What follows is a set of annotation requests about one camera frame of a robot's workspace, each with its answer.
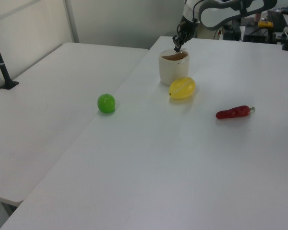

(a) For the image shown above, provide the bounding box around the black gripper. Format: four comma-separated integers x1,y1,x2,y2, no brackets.
172,16,197,52

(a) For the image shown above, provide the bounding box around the white ceramic cup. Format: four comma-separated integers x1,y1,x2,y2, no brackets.
158,49,191,86

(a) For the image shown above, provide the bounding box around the yellow plastic melon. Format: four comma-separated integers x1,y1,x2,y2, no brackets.
168,76,196,101

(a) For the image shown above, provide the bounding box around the black equipment box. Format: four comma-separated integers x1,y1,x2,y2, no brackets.
243,25,272,43

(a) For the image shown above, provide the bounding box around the red chili pepper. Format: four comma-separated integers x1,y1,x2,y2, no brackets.
215,105,256,120

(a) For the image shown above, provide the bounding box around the green plastic apple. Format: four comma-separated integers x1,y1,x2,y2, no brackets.
97,93,117,115

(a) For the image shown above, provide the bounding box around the black pole with base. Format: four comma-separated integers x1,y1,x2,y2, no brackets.
0,23,20,91

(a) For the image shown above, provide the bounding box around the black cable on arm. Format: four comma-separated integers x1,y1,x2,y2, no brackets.
192,1,202,24

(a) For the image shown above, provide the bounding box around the grey metal frame post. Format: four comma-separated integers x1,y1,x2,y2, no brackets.
64,0,79,44

